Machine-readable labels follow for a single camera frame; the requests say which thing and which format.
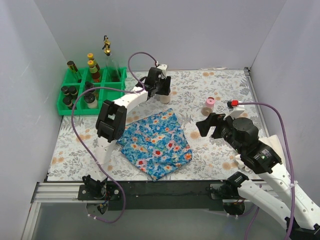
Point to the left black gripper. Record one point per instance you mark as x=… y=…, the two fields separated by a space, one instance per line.
x=161 y=89

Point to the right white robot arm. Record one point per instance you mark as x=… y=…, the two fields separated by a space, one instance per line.
x=292 y=209

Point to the yellow-label spice tube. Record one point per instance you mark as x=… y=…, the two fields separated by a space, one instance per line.
x=74 y=70

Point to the tall oil bottle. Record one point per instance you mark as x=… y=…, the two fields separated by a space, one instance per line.
x=106 y=41
x=112 y=66

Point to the small black-cap pepper jar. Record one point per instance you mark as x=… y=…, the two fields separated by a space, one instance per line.
x=65 y=90

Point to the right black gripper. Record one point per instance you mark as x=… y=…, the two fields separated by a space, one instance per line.
x=216 y=127

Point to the white crumpled cloth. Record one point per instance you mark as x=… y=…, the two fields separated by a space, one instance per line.
x=273 y=142

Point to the black-cap glass spice jar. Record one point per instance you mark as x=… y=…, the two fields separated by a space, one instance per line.
x=89 y=86

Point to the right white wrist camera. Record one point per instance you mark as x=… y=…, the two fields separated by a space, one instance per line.
x=236 y=108

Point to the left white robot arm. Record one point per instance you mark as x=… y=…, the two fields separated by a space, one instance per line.
x=110 y=126

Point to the black-cap white powder shaker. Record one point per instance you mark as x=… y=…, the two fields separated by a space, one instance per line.
x=91 y=101

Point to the red sauce bottle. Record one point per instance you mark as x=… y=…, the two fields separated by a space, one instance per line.
x=91 y=57
x=94 y=71

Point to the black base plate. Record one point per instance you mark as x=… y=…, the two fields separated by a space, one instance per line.
x=158 y=195

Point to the pink-cap spice shaker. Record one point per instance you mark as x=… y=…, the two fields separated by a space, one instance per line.
x=208 y=106

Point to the blue floral cloth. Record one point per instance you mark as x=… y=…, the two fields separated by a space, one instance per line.
x=156 y=144

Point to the yellow-cap spice shaker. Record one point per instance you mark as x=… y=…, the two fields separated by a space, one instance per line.
x=165 y=99

